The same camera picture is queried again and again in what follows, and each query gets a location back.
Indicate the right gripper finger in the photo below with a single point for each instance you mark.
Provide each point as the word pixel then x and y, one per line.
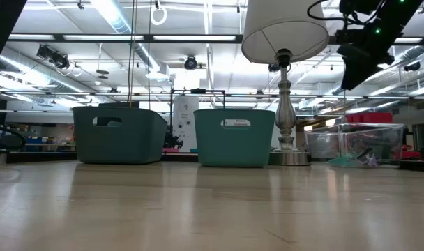
pixel 358 66

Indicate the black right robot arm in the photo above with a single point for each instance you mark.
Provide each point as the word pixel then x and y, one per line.
pixel 400 17

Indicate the red storage boxes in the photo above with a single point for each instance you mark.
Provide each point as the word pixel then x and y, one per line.
pixel 370 117

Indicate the white shade silver table lamp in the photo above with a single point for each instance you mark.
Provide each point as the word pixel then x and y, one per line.
pixel 285 28

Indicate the clear plastic container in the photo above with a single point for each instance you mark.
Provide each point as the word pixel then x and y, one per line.
pixel 323 139

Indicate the teal plastic bin with label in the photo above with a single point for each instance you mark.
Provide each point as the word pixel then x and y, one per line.
pixel 233 150

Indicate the white cabinet machine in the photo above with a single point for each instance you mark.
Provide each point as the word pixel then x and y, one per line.
pixel 185 115

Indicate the small black robot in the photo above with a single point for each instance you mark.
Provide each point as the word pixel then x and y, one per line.
pixel 172 139

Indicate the black overhead beam with lights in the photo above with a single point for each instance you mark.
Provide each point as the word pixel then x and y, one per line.
pixel 149 38

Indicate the dark teal plastic bin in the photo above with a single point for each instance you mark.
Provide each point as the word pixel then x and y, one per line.
pixel 121 146

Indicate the black wall camera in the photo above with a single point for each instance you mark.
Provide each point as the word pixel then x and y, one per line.
pixel 411 66

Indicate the thin black frame stand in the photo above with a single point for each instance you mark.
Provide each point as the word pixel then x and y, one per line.
pixel 198 91

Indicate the black overhead camera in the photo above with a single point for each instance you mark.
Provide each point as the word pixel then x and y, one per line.
pixel 190 62

